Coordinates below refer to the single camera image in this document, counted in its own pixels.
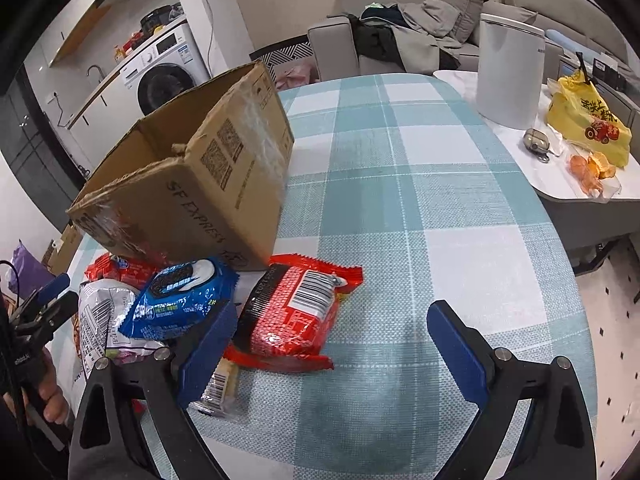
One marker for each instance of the grey sofa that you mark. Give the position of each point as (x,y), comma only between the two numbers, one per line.
(330,45)

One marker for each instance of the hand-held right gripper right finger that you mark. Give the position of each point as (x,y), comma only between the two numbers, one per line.
(460,355)

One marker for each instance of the metal faucet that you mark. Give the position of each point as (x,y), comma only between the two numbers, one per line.
(100,74)

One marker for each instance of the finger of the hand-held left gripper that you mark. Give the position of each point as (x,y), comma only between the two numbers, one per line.
(57,310)
(54,284)

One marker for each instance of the yellow plastic bag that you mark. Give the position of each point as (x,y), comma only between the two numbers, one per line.
(590,115)

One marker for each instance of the white wall cabinet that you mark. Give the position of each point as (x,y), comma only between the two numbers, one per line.
(80,35)

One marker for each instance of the white washing machine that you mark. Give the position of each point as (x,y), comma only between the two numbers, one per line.
(170,75)

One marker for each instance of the brown cardboard box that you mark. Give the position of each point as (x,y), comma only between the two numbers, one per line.
(225,170)

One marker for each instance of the green cloth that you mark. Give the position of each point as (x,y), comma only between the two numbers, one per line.
(375,9)

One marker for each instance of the small cardboard box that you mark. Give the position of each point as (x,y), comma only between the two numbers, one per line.
(65,250)

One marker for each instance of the red snack packet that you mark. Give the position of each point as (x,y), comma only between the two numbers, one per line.
(120,272)

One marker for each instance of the light blue rolled mat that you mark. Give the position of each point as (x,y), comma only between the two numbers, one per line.
(557,35)

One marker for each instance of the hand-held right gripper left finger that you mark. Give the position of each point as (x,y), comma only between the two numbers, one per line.
(210,350)

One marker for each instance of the red instant noodle packet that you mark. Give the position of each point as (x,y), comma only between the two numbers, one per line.
(290,320)

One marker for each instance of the teal checked tablecloth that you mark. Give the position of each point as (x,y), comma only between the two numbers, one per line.
(400,185)

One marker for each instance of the white cylindrical bin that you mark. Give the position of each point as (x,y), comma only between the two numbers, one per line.
(507,75)

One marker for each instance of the black garment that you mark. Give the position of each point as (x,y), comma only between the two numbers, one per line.
(375,40)

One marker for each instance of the blue cookie packet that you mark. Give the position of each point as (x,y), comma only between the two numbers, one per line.
(170,300)

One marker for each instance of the oranges in clear bag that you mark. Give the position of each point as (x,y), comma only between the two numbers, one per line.
(595,165)

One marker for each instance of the person's left hand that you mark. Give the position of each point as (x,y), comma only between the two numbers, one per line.
(52,397)

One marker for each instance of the dark glass door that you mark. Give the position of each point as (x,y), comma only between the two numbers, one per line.
(30,135)

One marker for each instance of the white pink snack packet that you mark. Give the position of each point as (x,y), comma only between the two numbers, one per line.
(130,352)

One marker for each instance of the pink plastic bag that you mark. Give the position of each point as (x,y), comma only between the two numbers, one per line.
(295,75)

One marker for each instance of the purple bag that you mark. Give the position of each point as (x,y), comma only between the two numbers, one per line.
(27,265)

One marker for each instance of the grey cushion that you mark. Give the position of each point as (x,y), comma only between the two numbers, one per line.
(465,5)

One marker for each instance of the white kitchen counter cabinet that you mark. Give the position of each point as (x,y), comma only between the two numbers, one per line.
(105,110)

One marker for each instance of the yellow bottle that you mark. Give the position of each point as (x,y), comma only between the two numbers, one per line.
(118,52)

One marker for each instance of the black white patterned basket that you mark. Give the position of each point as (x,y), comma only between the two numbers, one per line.
(285,54)

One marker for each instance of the grey jacket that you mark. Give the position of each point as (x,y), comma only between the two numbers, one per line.
(425,35)

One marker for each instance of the small clear cracker packet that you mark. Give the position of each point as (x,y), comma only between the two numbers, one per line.
(222,385)

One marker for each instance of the white side table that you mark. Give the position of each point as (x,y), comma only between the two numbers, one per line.
(465,90)

